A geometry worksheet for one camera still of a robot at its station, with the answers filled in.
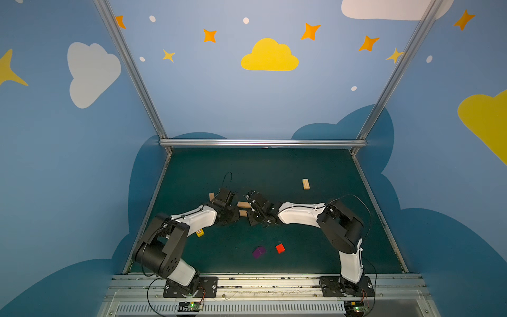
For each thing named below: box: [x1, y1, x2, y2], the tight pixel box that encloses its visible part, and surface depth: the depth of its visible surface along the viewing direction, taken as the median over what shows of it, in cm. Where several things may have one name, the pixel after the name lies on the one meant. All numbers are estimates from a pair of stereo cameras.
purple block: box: [253, 246, 267, 259], surface depth 84 cm
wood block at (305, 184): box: [302, 178, 311, 191], surface depth 107 cm
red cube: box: [275, 243, 286, 254], surface depth 85 cm
